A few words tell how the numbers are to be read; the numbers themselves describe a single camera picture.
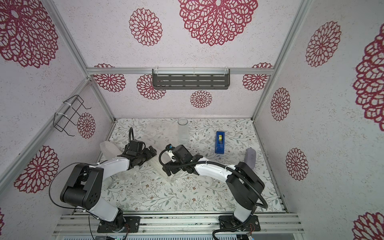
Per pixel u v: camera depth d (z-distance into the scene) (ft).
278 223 2.50
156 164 2.87
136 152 2.41
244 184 1.51
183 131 3.74
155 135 3.66
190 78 3.12
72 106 2.58
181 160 2.17
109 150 3.08
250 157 3.11
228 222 2.43
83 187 1.49
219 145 3.27
